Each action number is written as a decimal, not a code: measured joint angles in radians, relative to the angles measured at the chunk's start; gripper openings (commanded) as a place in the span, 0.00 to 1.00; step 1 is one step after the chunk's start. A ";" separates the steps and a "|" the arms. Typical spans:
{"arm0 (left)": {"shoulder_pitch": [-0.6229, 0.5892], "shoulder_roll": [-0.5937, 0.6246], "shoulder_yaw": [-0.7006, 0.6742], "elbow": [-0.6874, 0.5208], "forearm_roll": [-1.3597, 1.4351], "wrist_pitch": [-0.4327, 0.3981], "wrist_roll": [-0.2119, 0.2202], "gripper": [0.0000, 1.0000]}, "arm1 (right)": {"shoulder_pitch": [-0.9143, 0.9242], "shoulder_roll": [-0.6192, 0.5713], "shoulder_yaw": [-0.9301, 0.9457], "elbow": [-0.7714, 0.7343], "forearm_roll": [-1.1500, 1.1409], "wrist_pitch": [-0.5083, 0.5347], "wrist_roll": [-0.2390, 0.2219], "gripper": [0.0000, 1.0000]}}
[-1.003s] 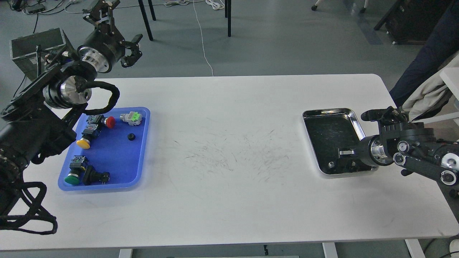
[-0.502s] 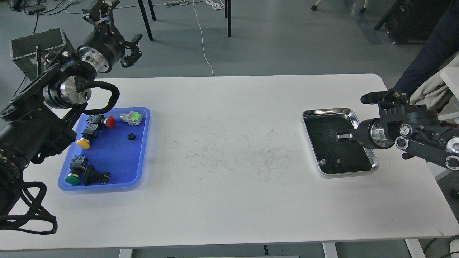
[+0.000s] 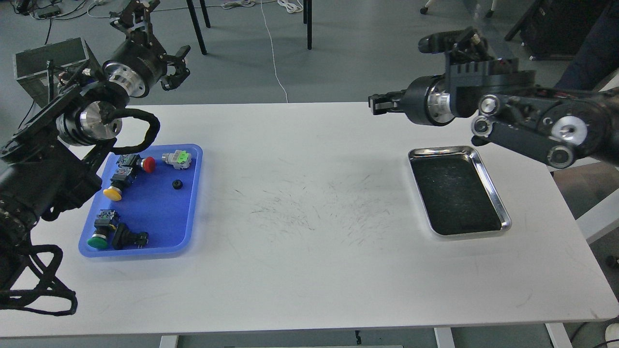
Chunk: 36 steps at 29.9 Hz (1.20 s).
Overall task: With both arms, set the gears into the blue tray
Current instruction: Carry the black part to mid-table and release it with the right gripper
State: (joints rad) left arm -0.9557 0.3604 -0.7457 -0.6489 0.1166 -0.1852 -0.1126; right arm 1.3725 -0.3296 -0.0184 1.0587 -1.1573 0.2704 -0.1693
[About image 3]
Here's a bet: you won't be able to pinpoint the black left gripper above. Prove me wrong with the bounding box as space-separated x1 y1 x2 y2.
103 0 191 98

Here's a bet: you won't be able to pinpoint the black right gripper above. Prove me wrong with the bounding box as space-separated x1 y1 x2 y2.
368 75 446 126

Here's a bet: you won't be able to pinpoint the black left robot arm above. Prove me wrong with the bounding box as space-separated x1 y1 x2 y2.
1 0 190 317

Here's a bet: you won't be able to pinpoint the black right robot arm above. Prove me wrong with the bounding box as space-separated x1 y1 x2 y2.
368 27 619 169

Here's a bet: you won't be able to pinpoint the grey plastic crate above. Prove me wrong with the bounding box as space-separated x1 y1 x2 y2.
13 38 102 108

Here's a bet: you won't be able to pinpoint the silver metal tray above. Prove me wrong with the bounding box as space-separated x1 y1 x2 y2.
408 145 512 239

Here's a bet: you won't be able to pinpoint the black table legs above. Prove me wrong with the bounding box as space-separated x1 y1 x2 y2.
186 0 313 55

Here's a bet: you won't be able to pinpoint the blue plastic tray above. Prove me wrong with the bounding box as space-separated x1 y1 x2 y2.
78 144 203 258

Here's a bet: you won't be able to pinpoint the black equipment case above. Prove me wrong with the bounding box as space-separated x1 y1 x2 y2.
504 0 610 61

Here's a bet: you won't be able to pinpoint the dark trousered person leg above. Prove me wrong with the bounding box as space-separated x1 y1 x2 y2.
554 0 619 91

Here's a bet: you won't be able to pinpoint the white cable on floor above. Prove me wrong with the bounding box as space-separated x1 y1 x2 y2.
221 0 304 103

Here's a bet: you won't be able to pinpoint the grey switch with green cap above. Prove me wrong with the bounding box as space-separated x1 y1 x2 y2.
162 150 192 170

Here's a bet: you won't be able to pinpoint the red push button switch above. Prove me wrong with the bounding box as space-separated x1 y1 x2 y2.
116 154 156 173

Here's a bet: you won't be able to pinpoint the yellow push button switch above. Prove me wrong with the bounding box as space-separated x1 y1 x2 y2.
103 167 137 201

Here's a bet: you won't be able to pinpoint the green push button switch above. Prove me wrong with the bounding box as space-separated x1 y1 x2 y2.
87 209 120 250

